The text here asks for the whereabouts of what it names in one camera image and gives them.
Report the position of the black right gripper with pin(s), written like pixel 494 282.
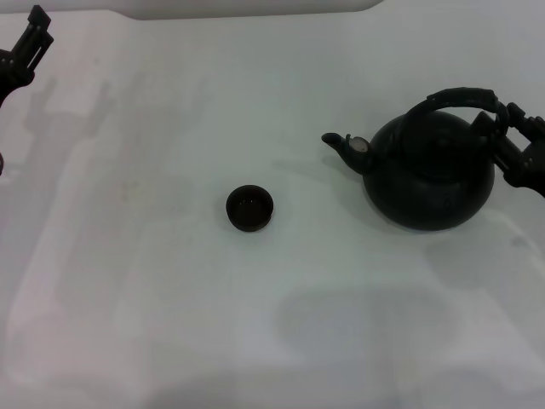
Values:
pixel 532 170

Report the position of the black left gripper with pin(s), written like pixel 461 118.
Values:
pixel 10 72

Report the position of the black round teapot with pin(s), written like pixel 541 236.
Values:
pixel 426 183

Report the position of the dark brown teacup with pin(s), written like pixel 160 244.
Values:
pixel 249 209

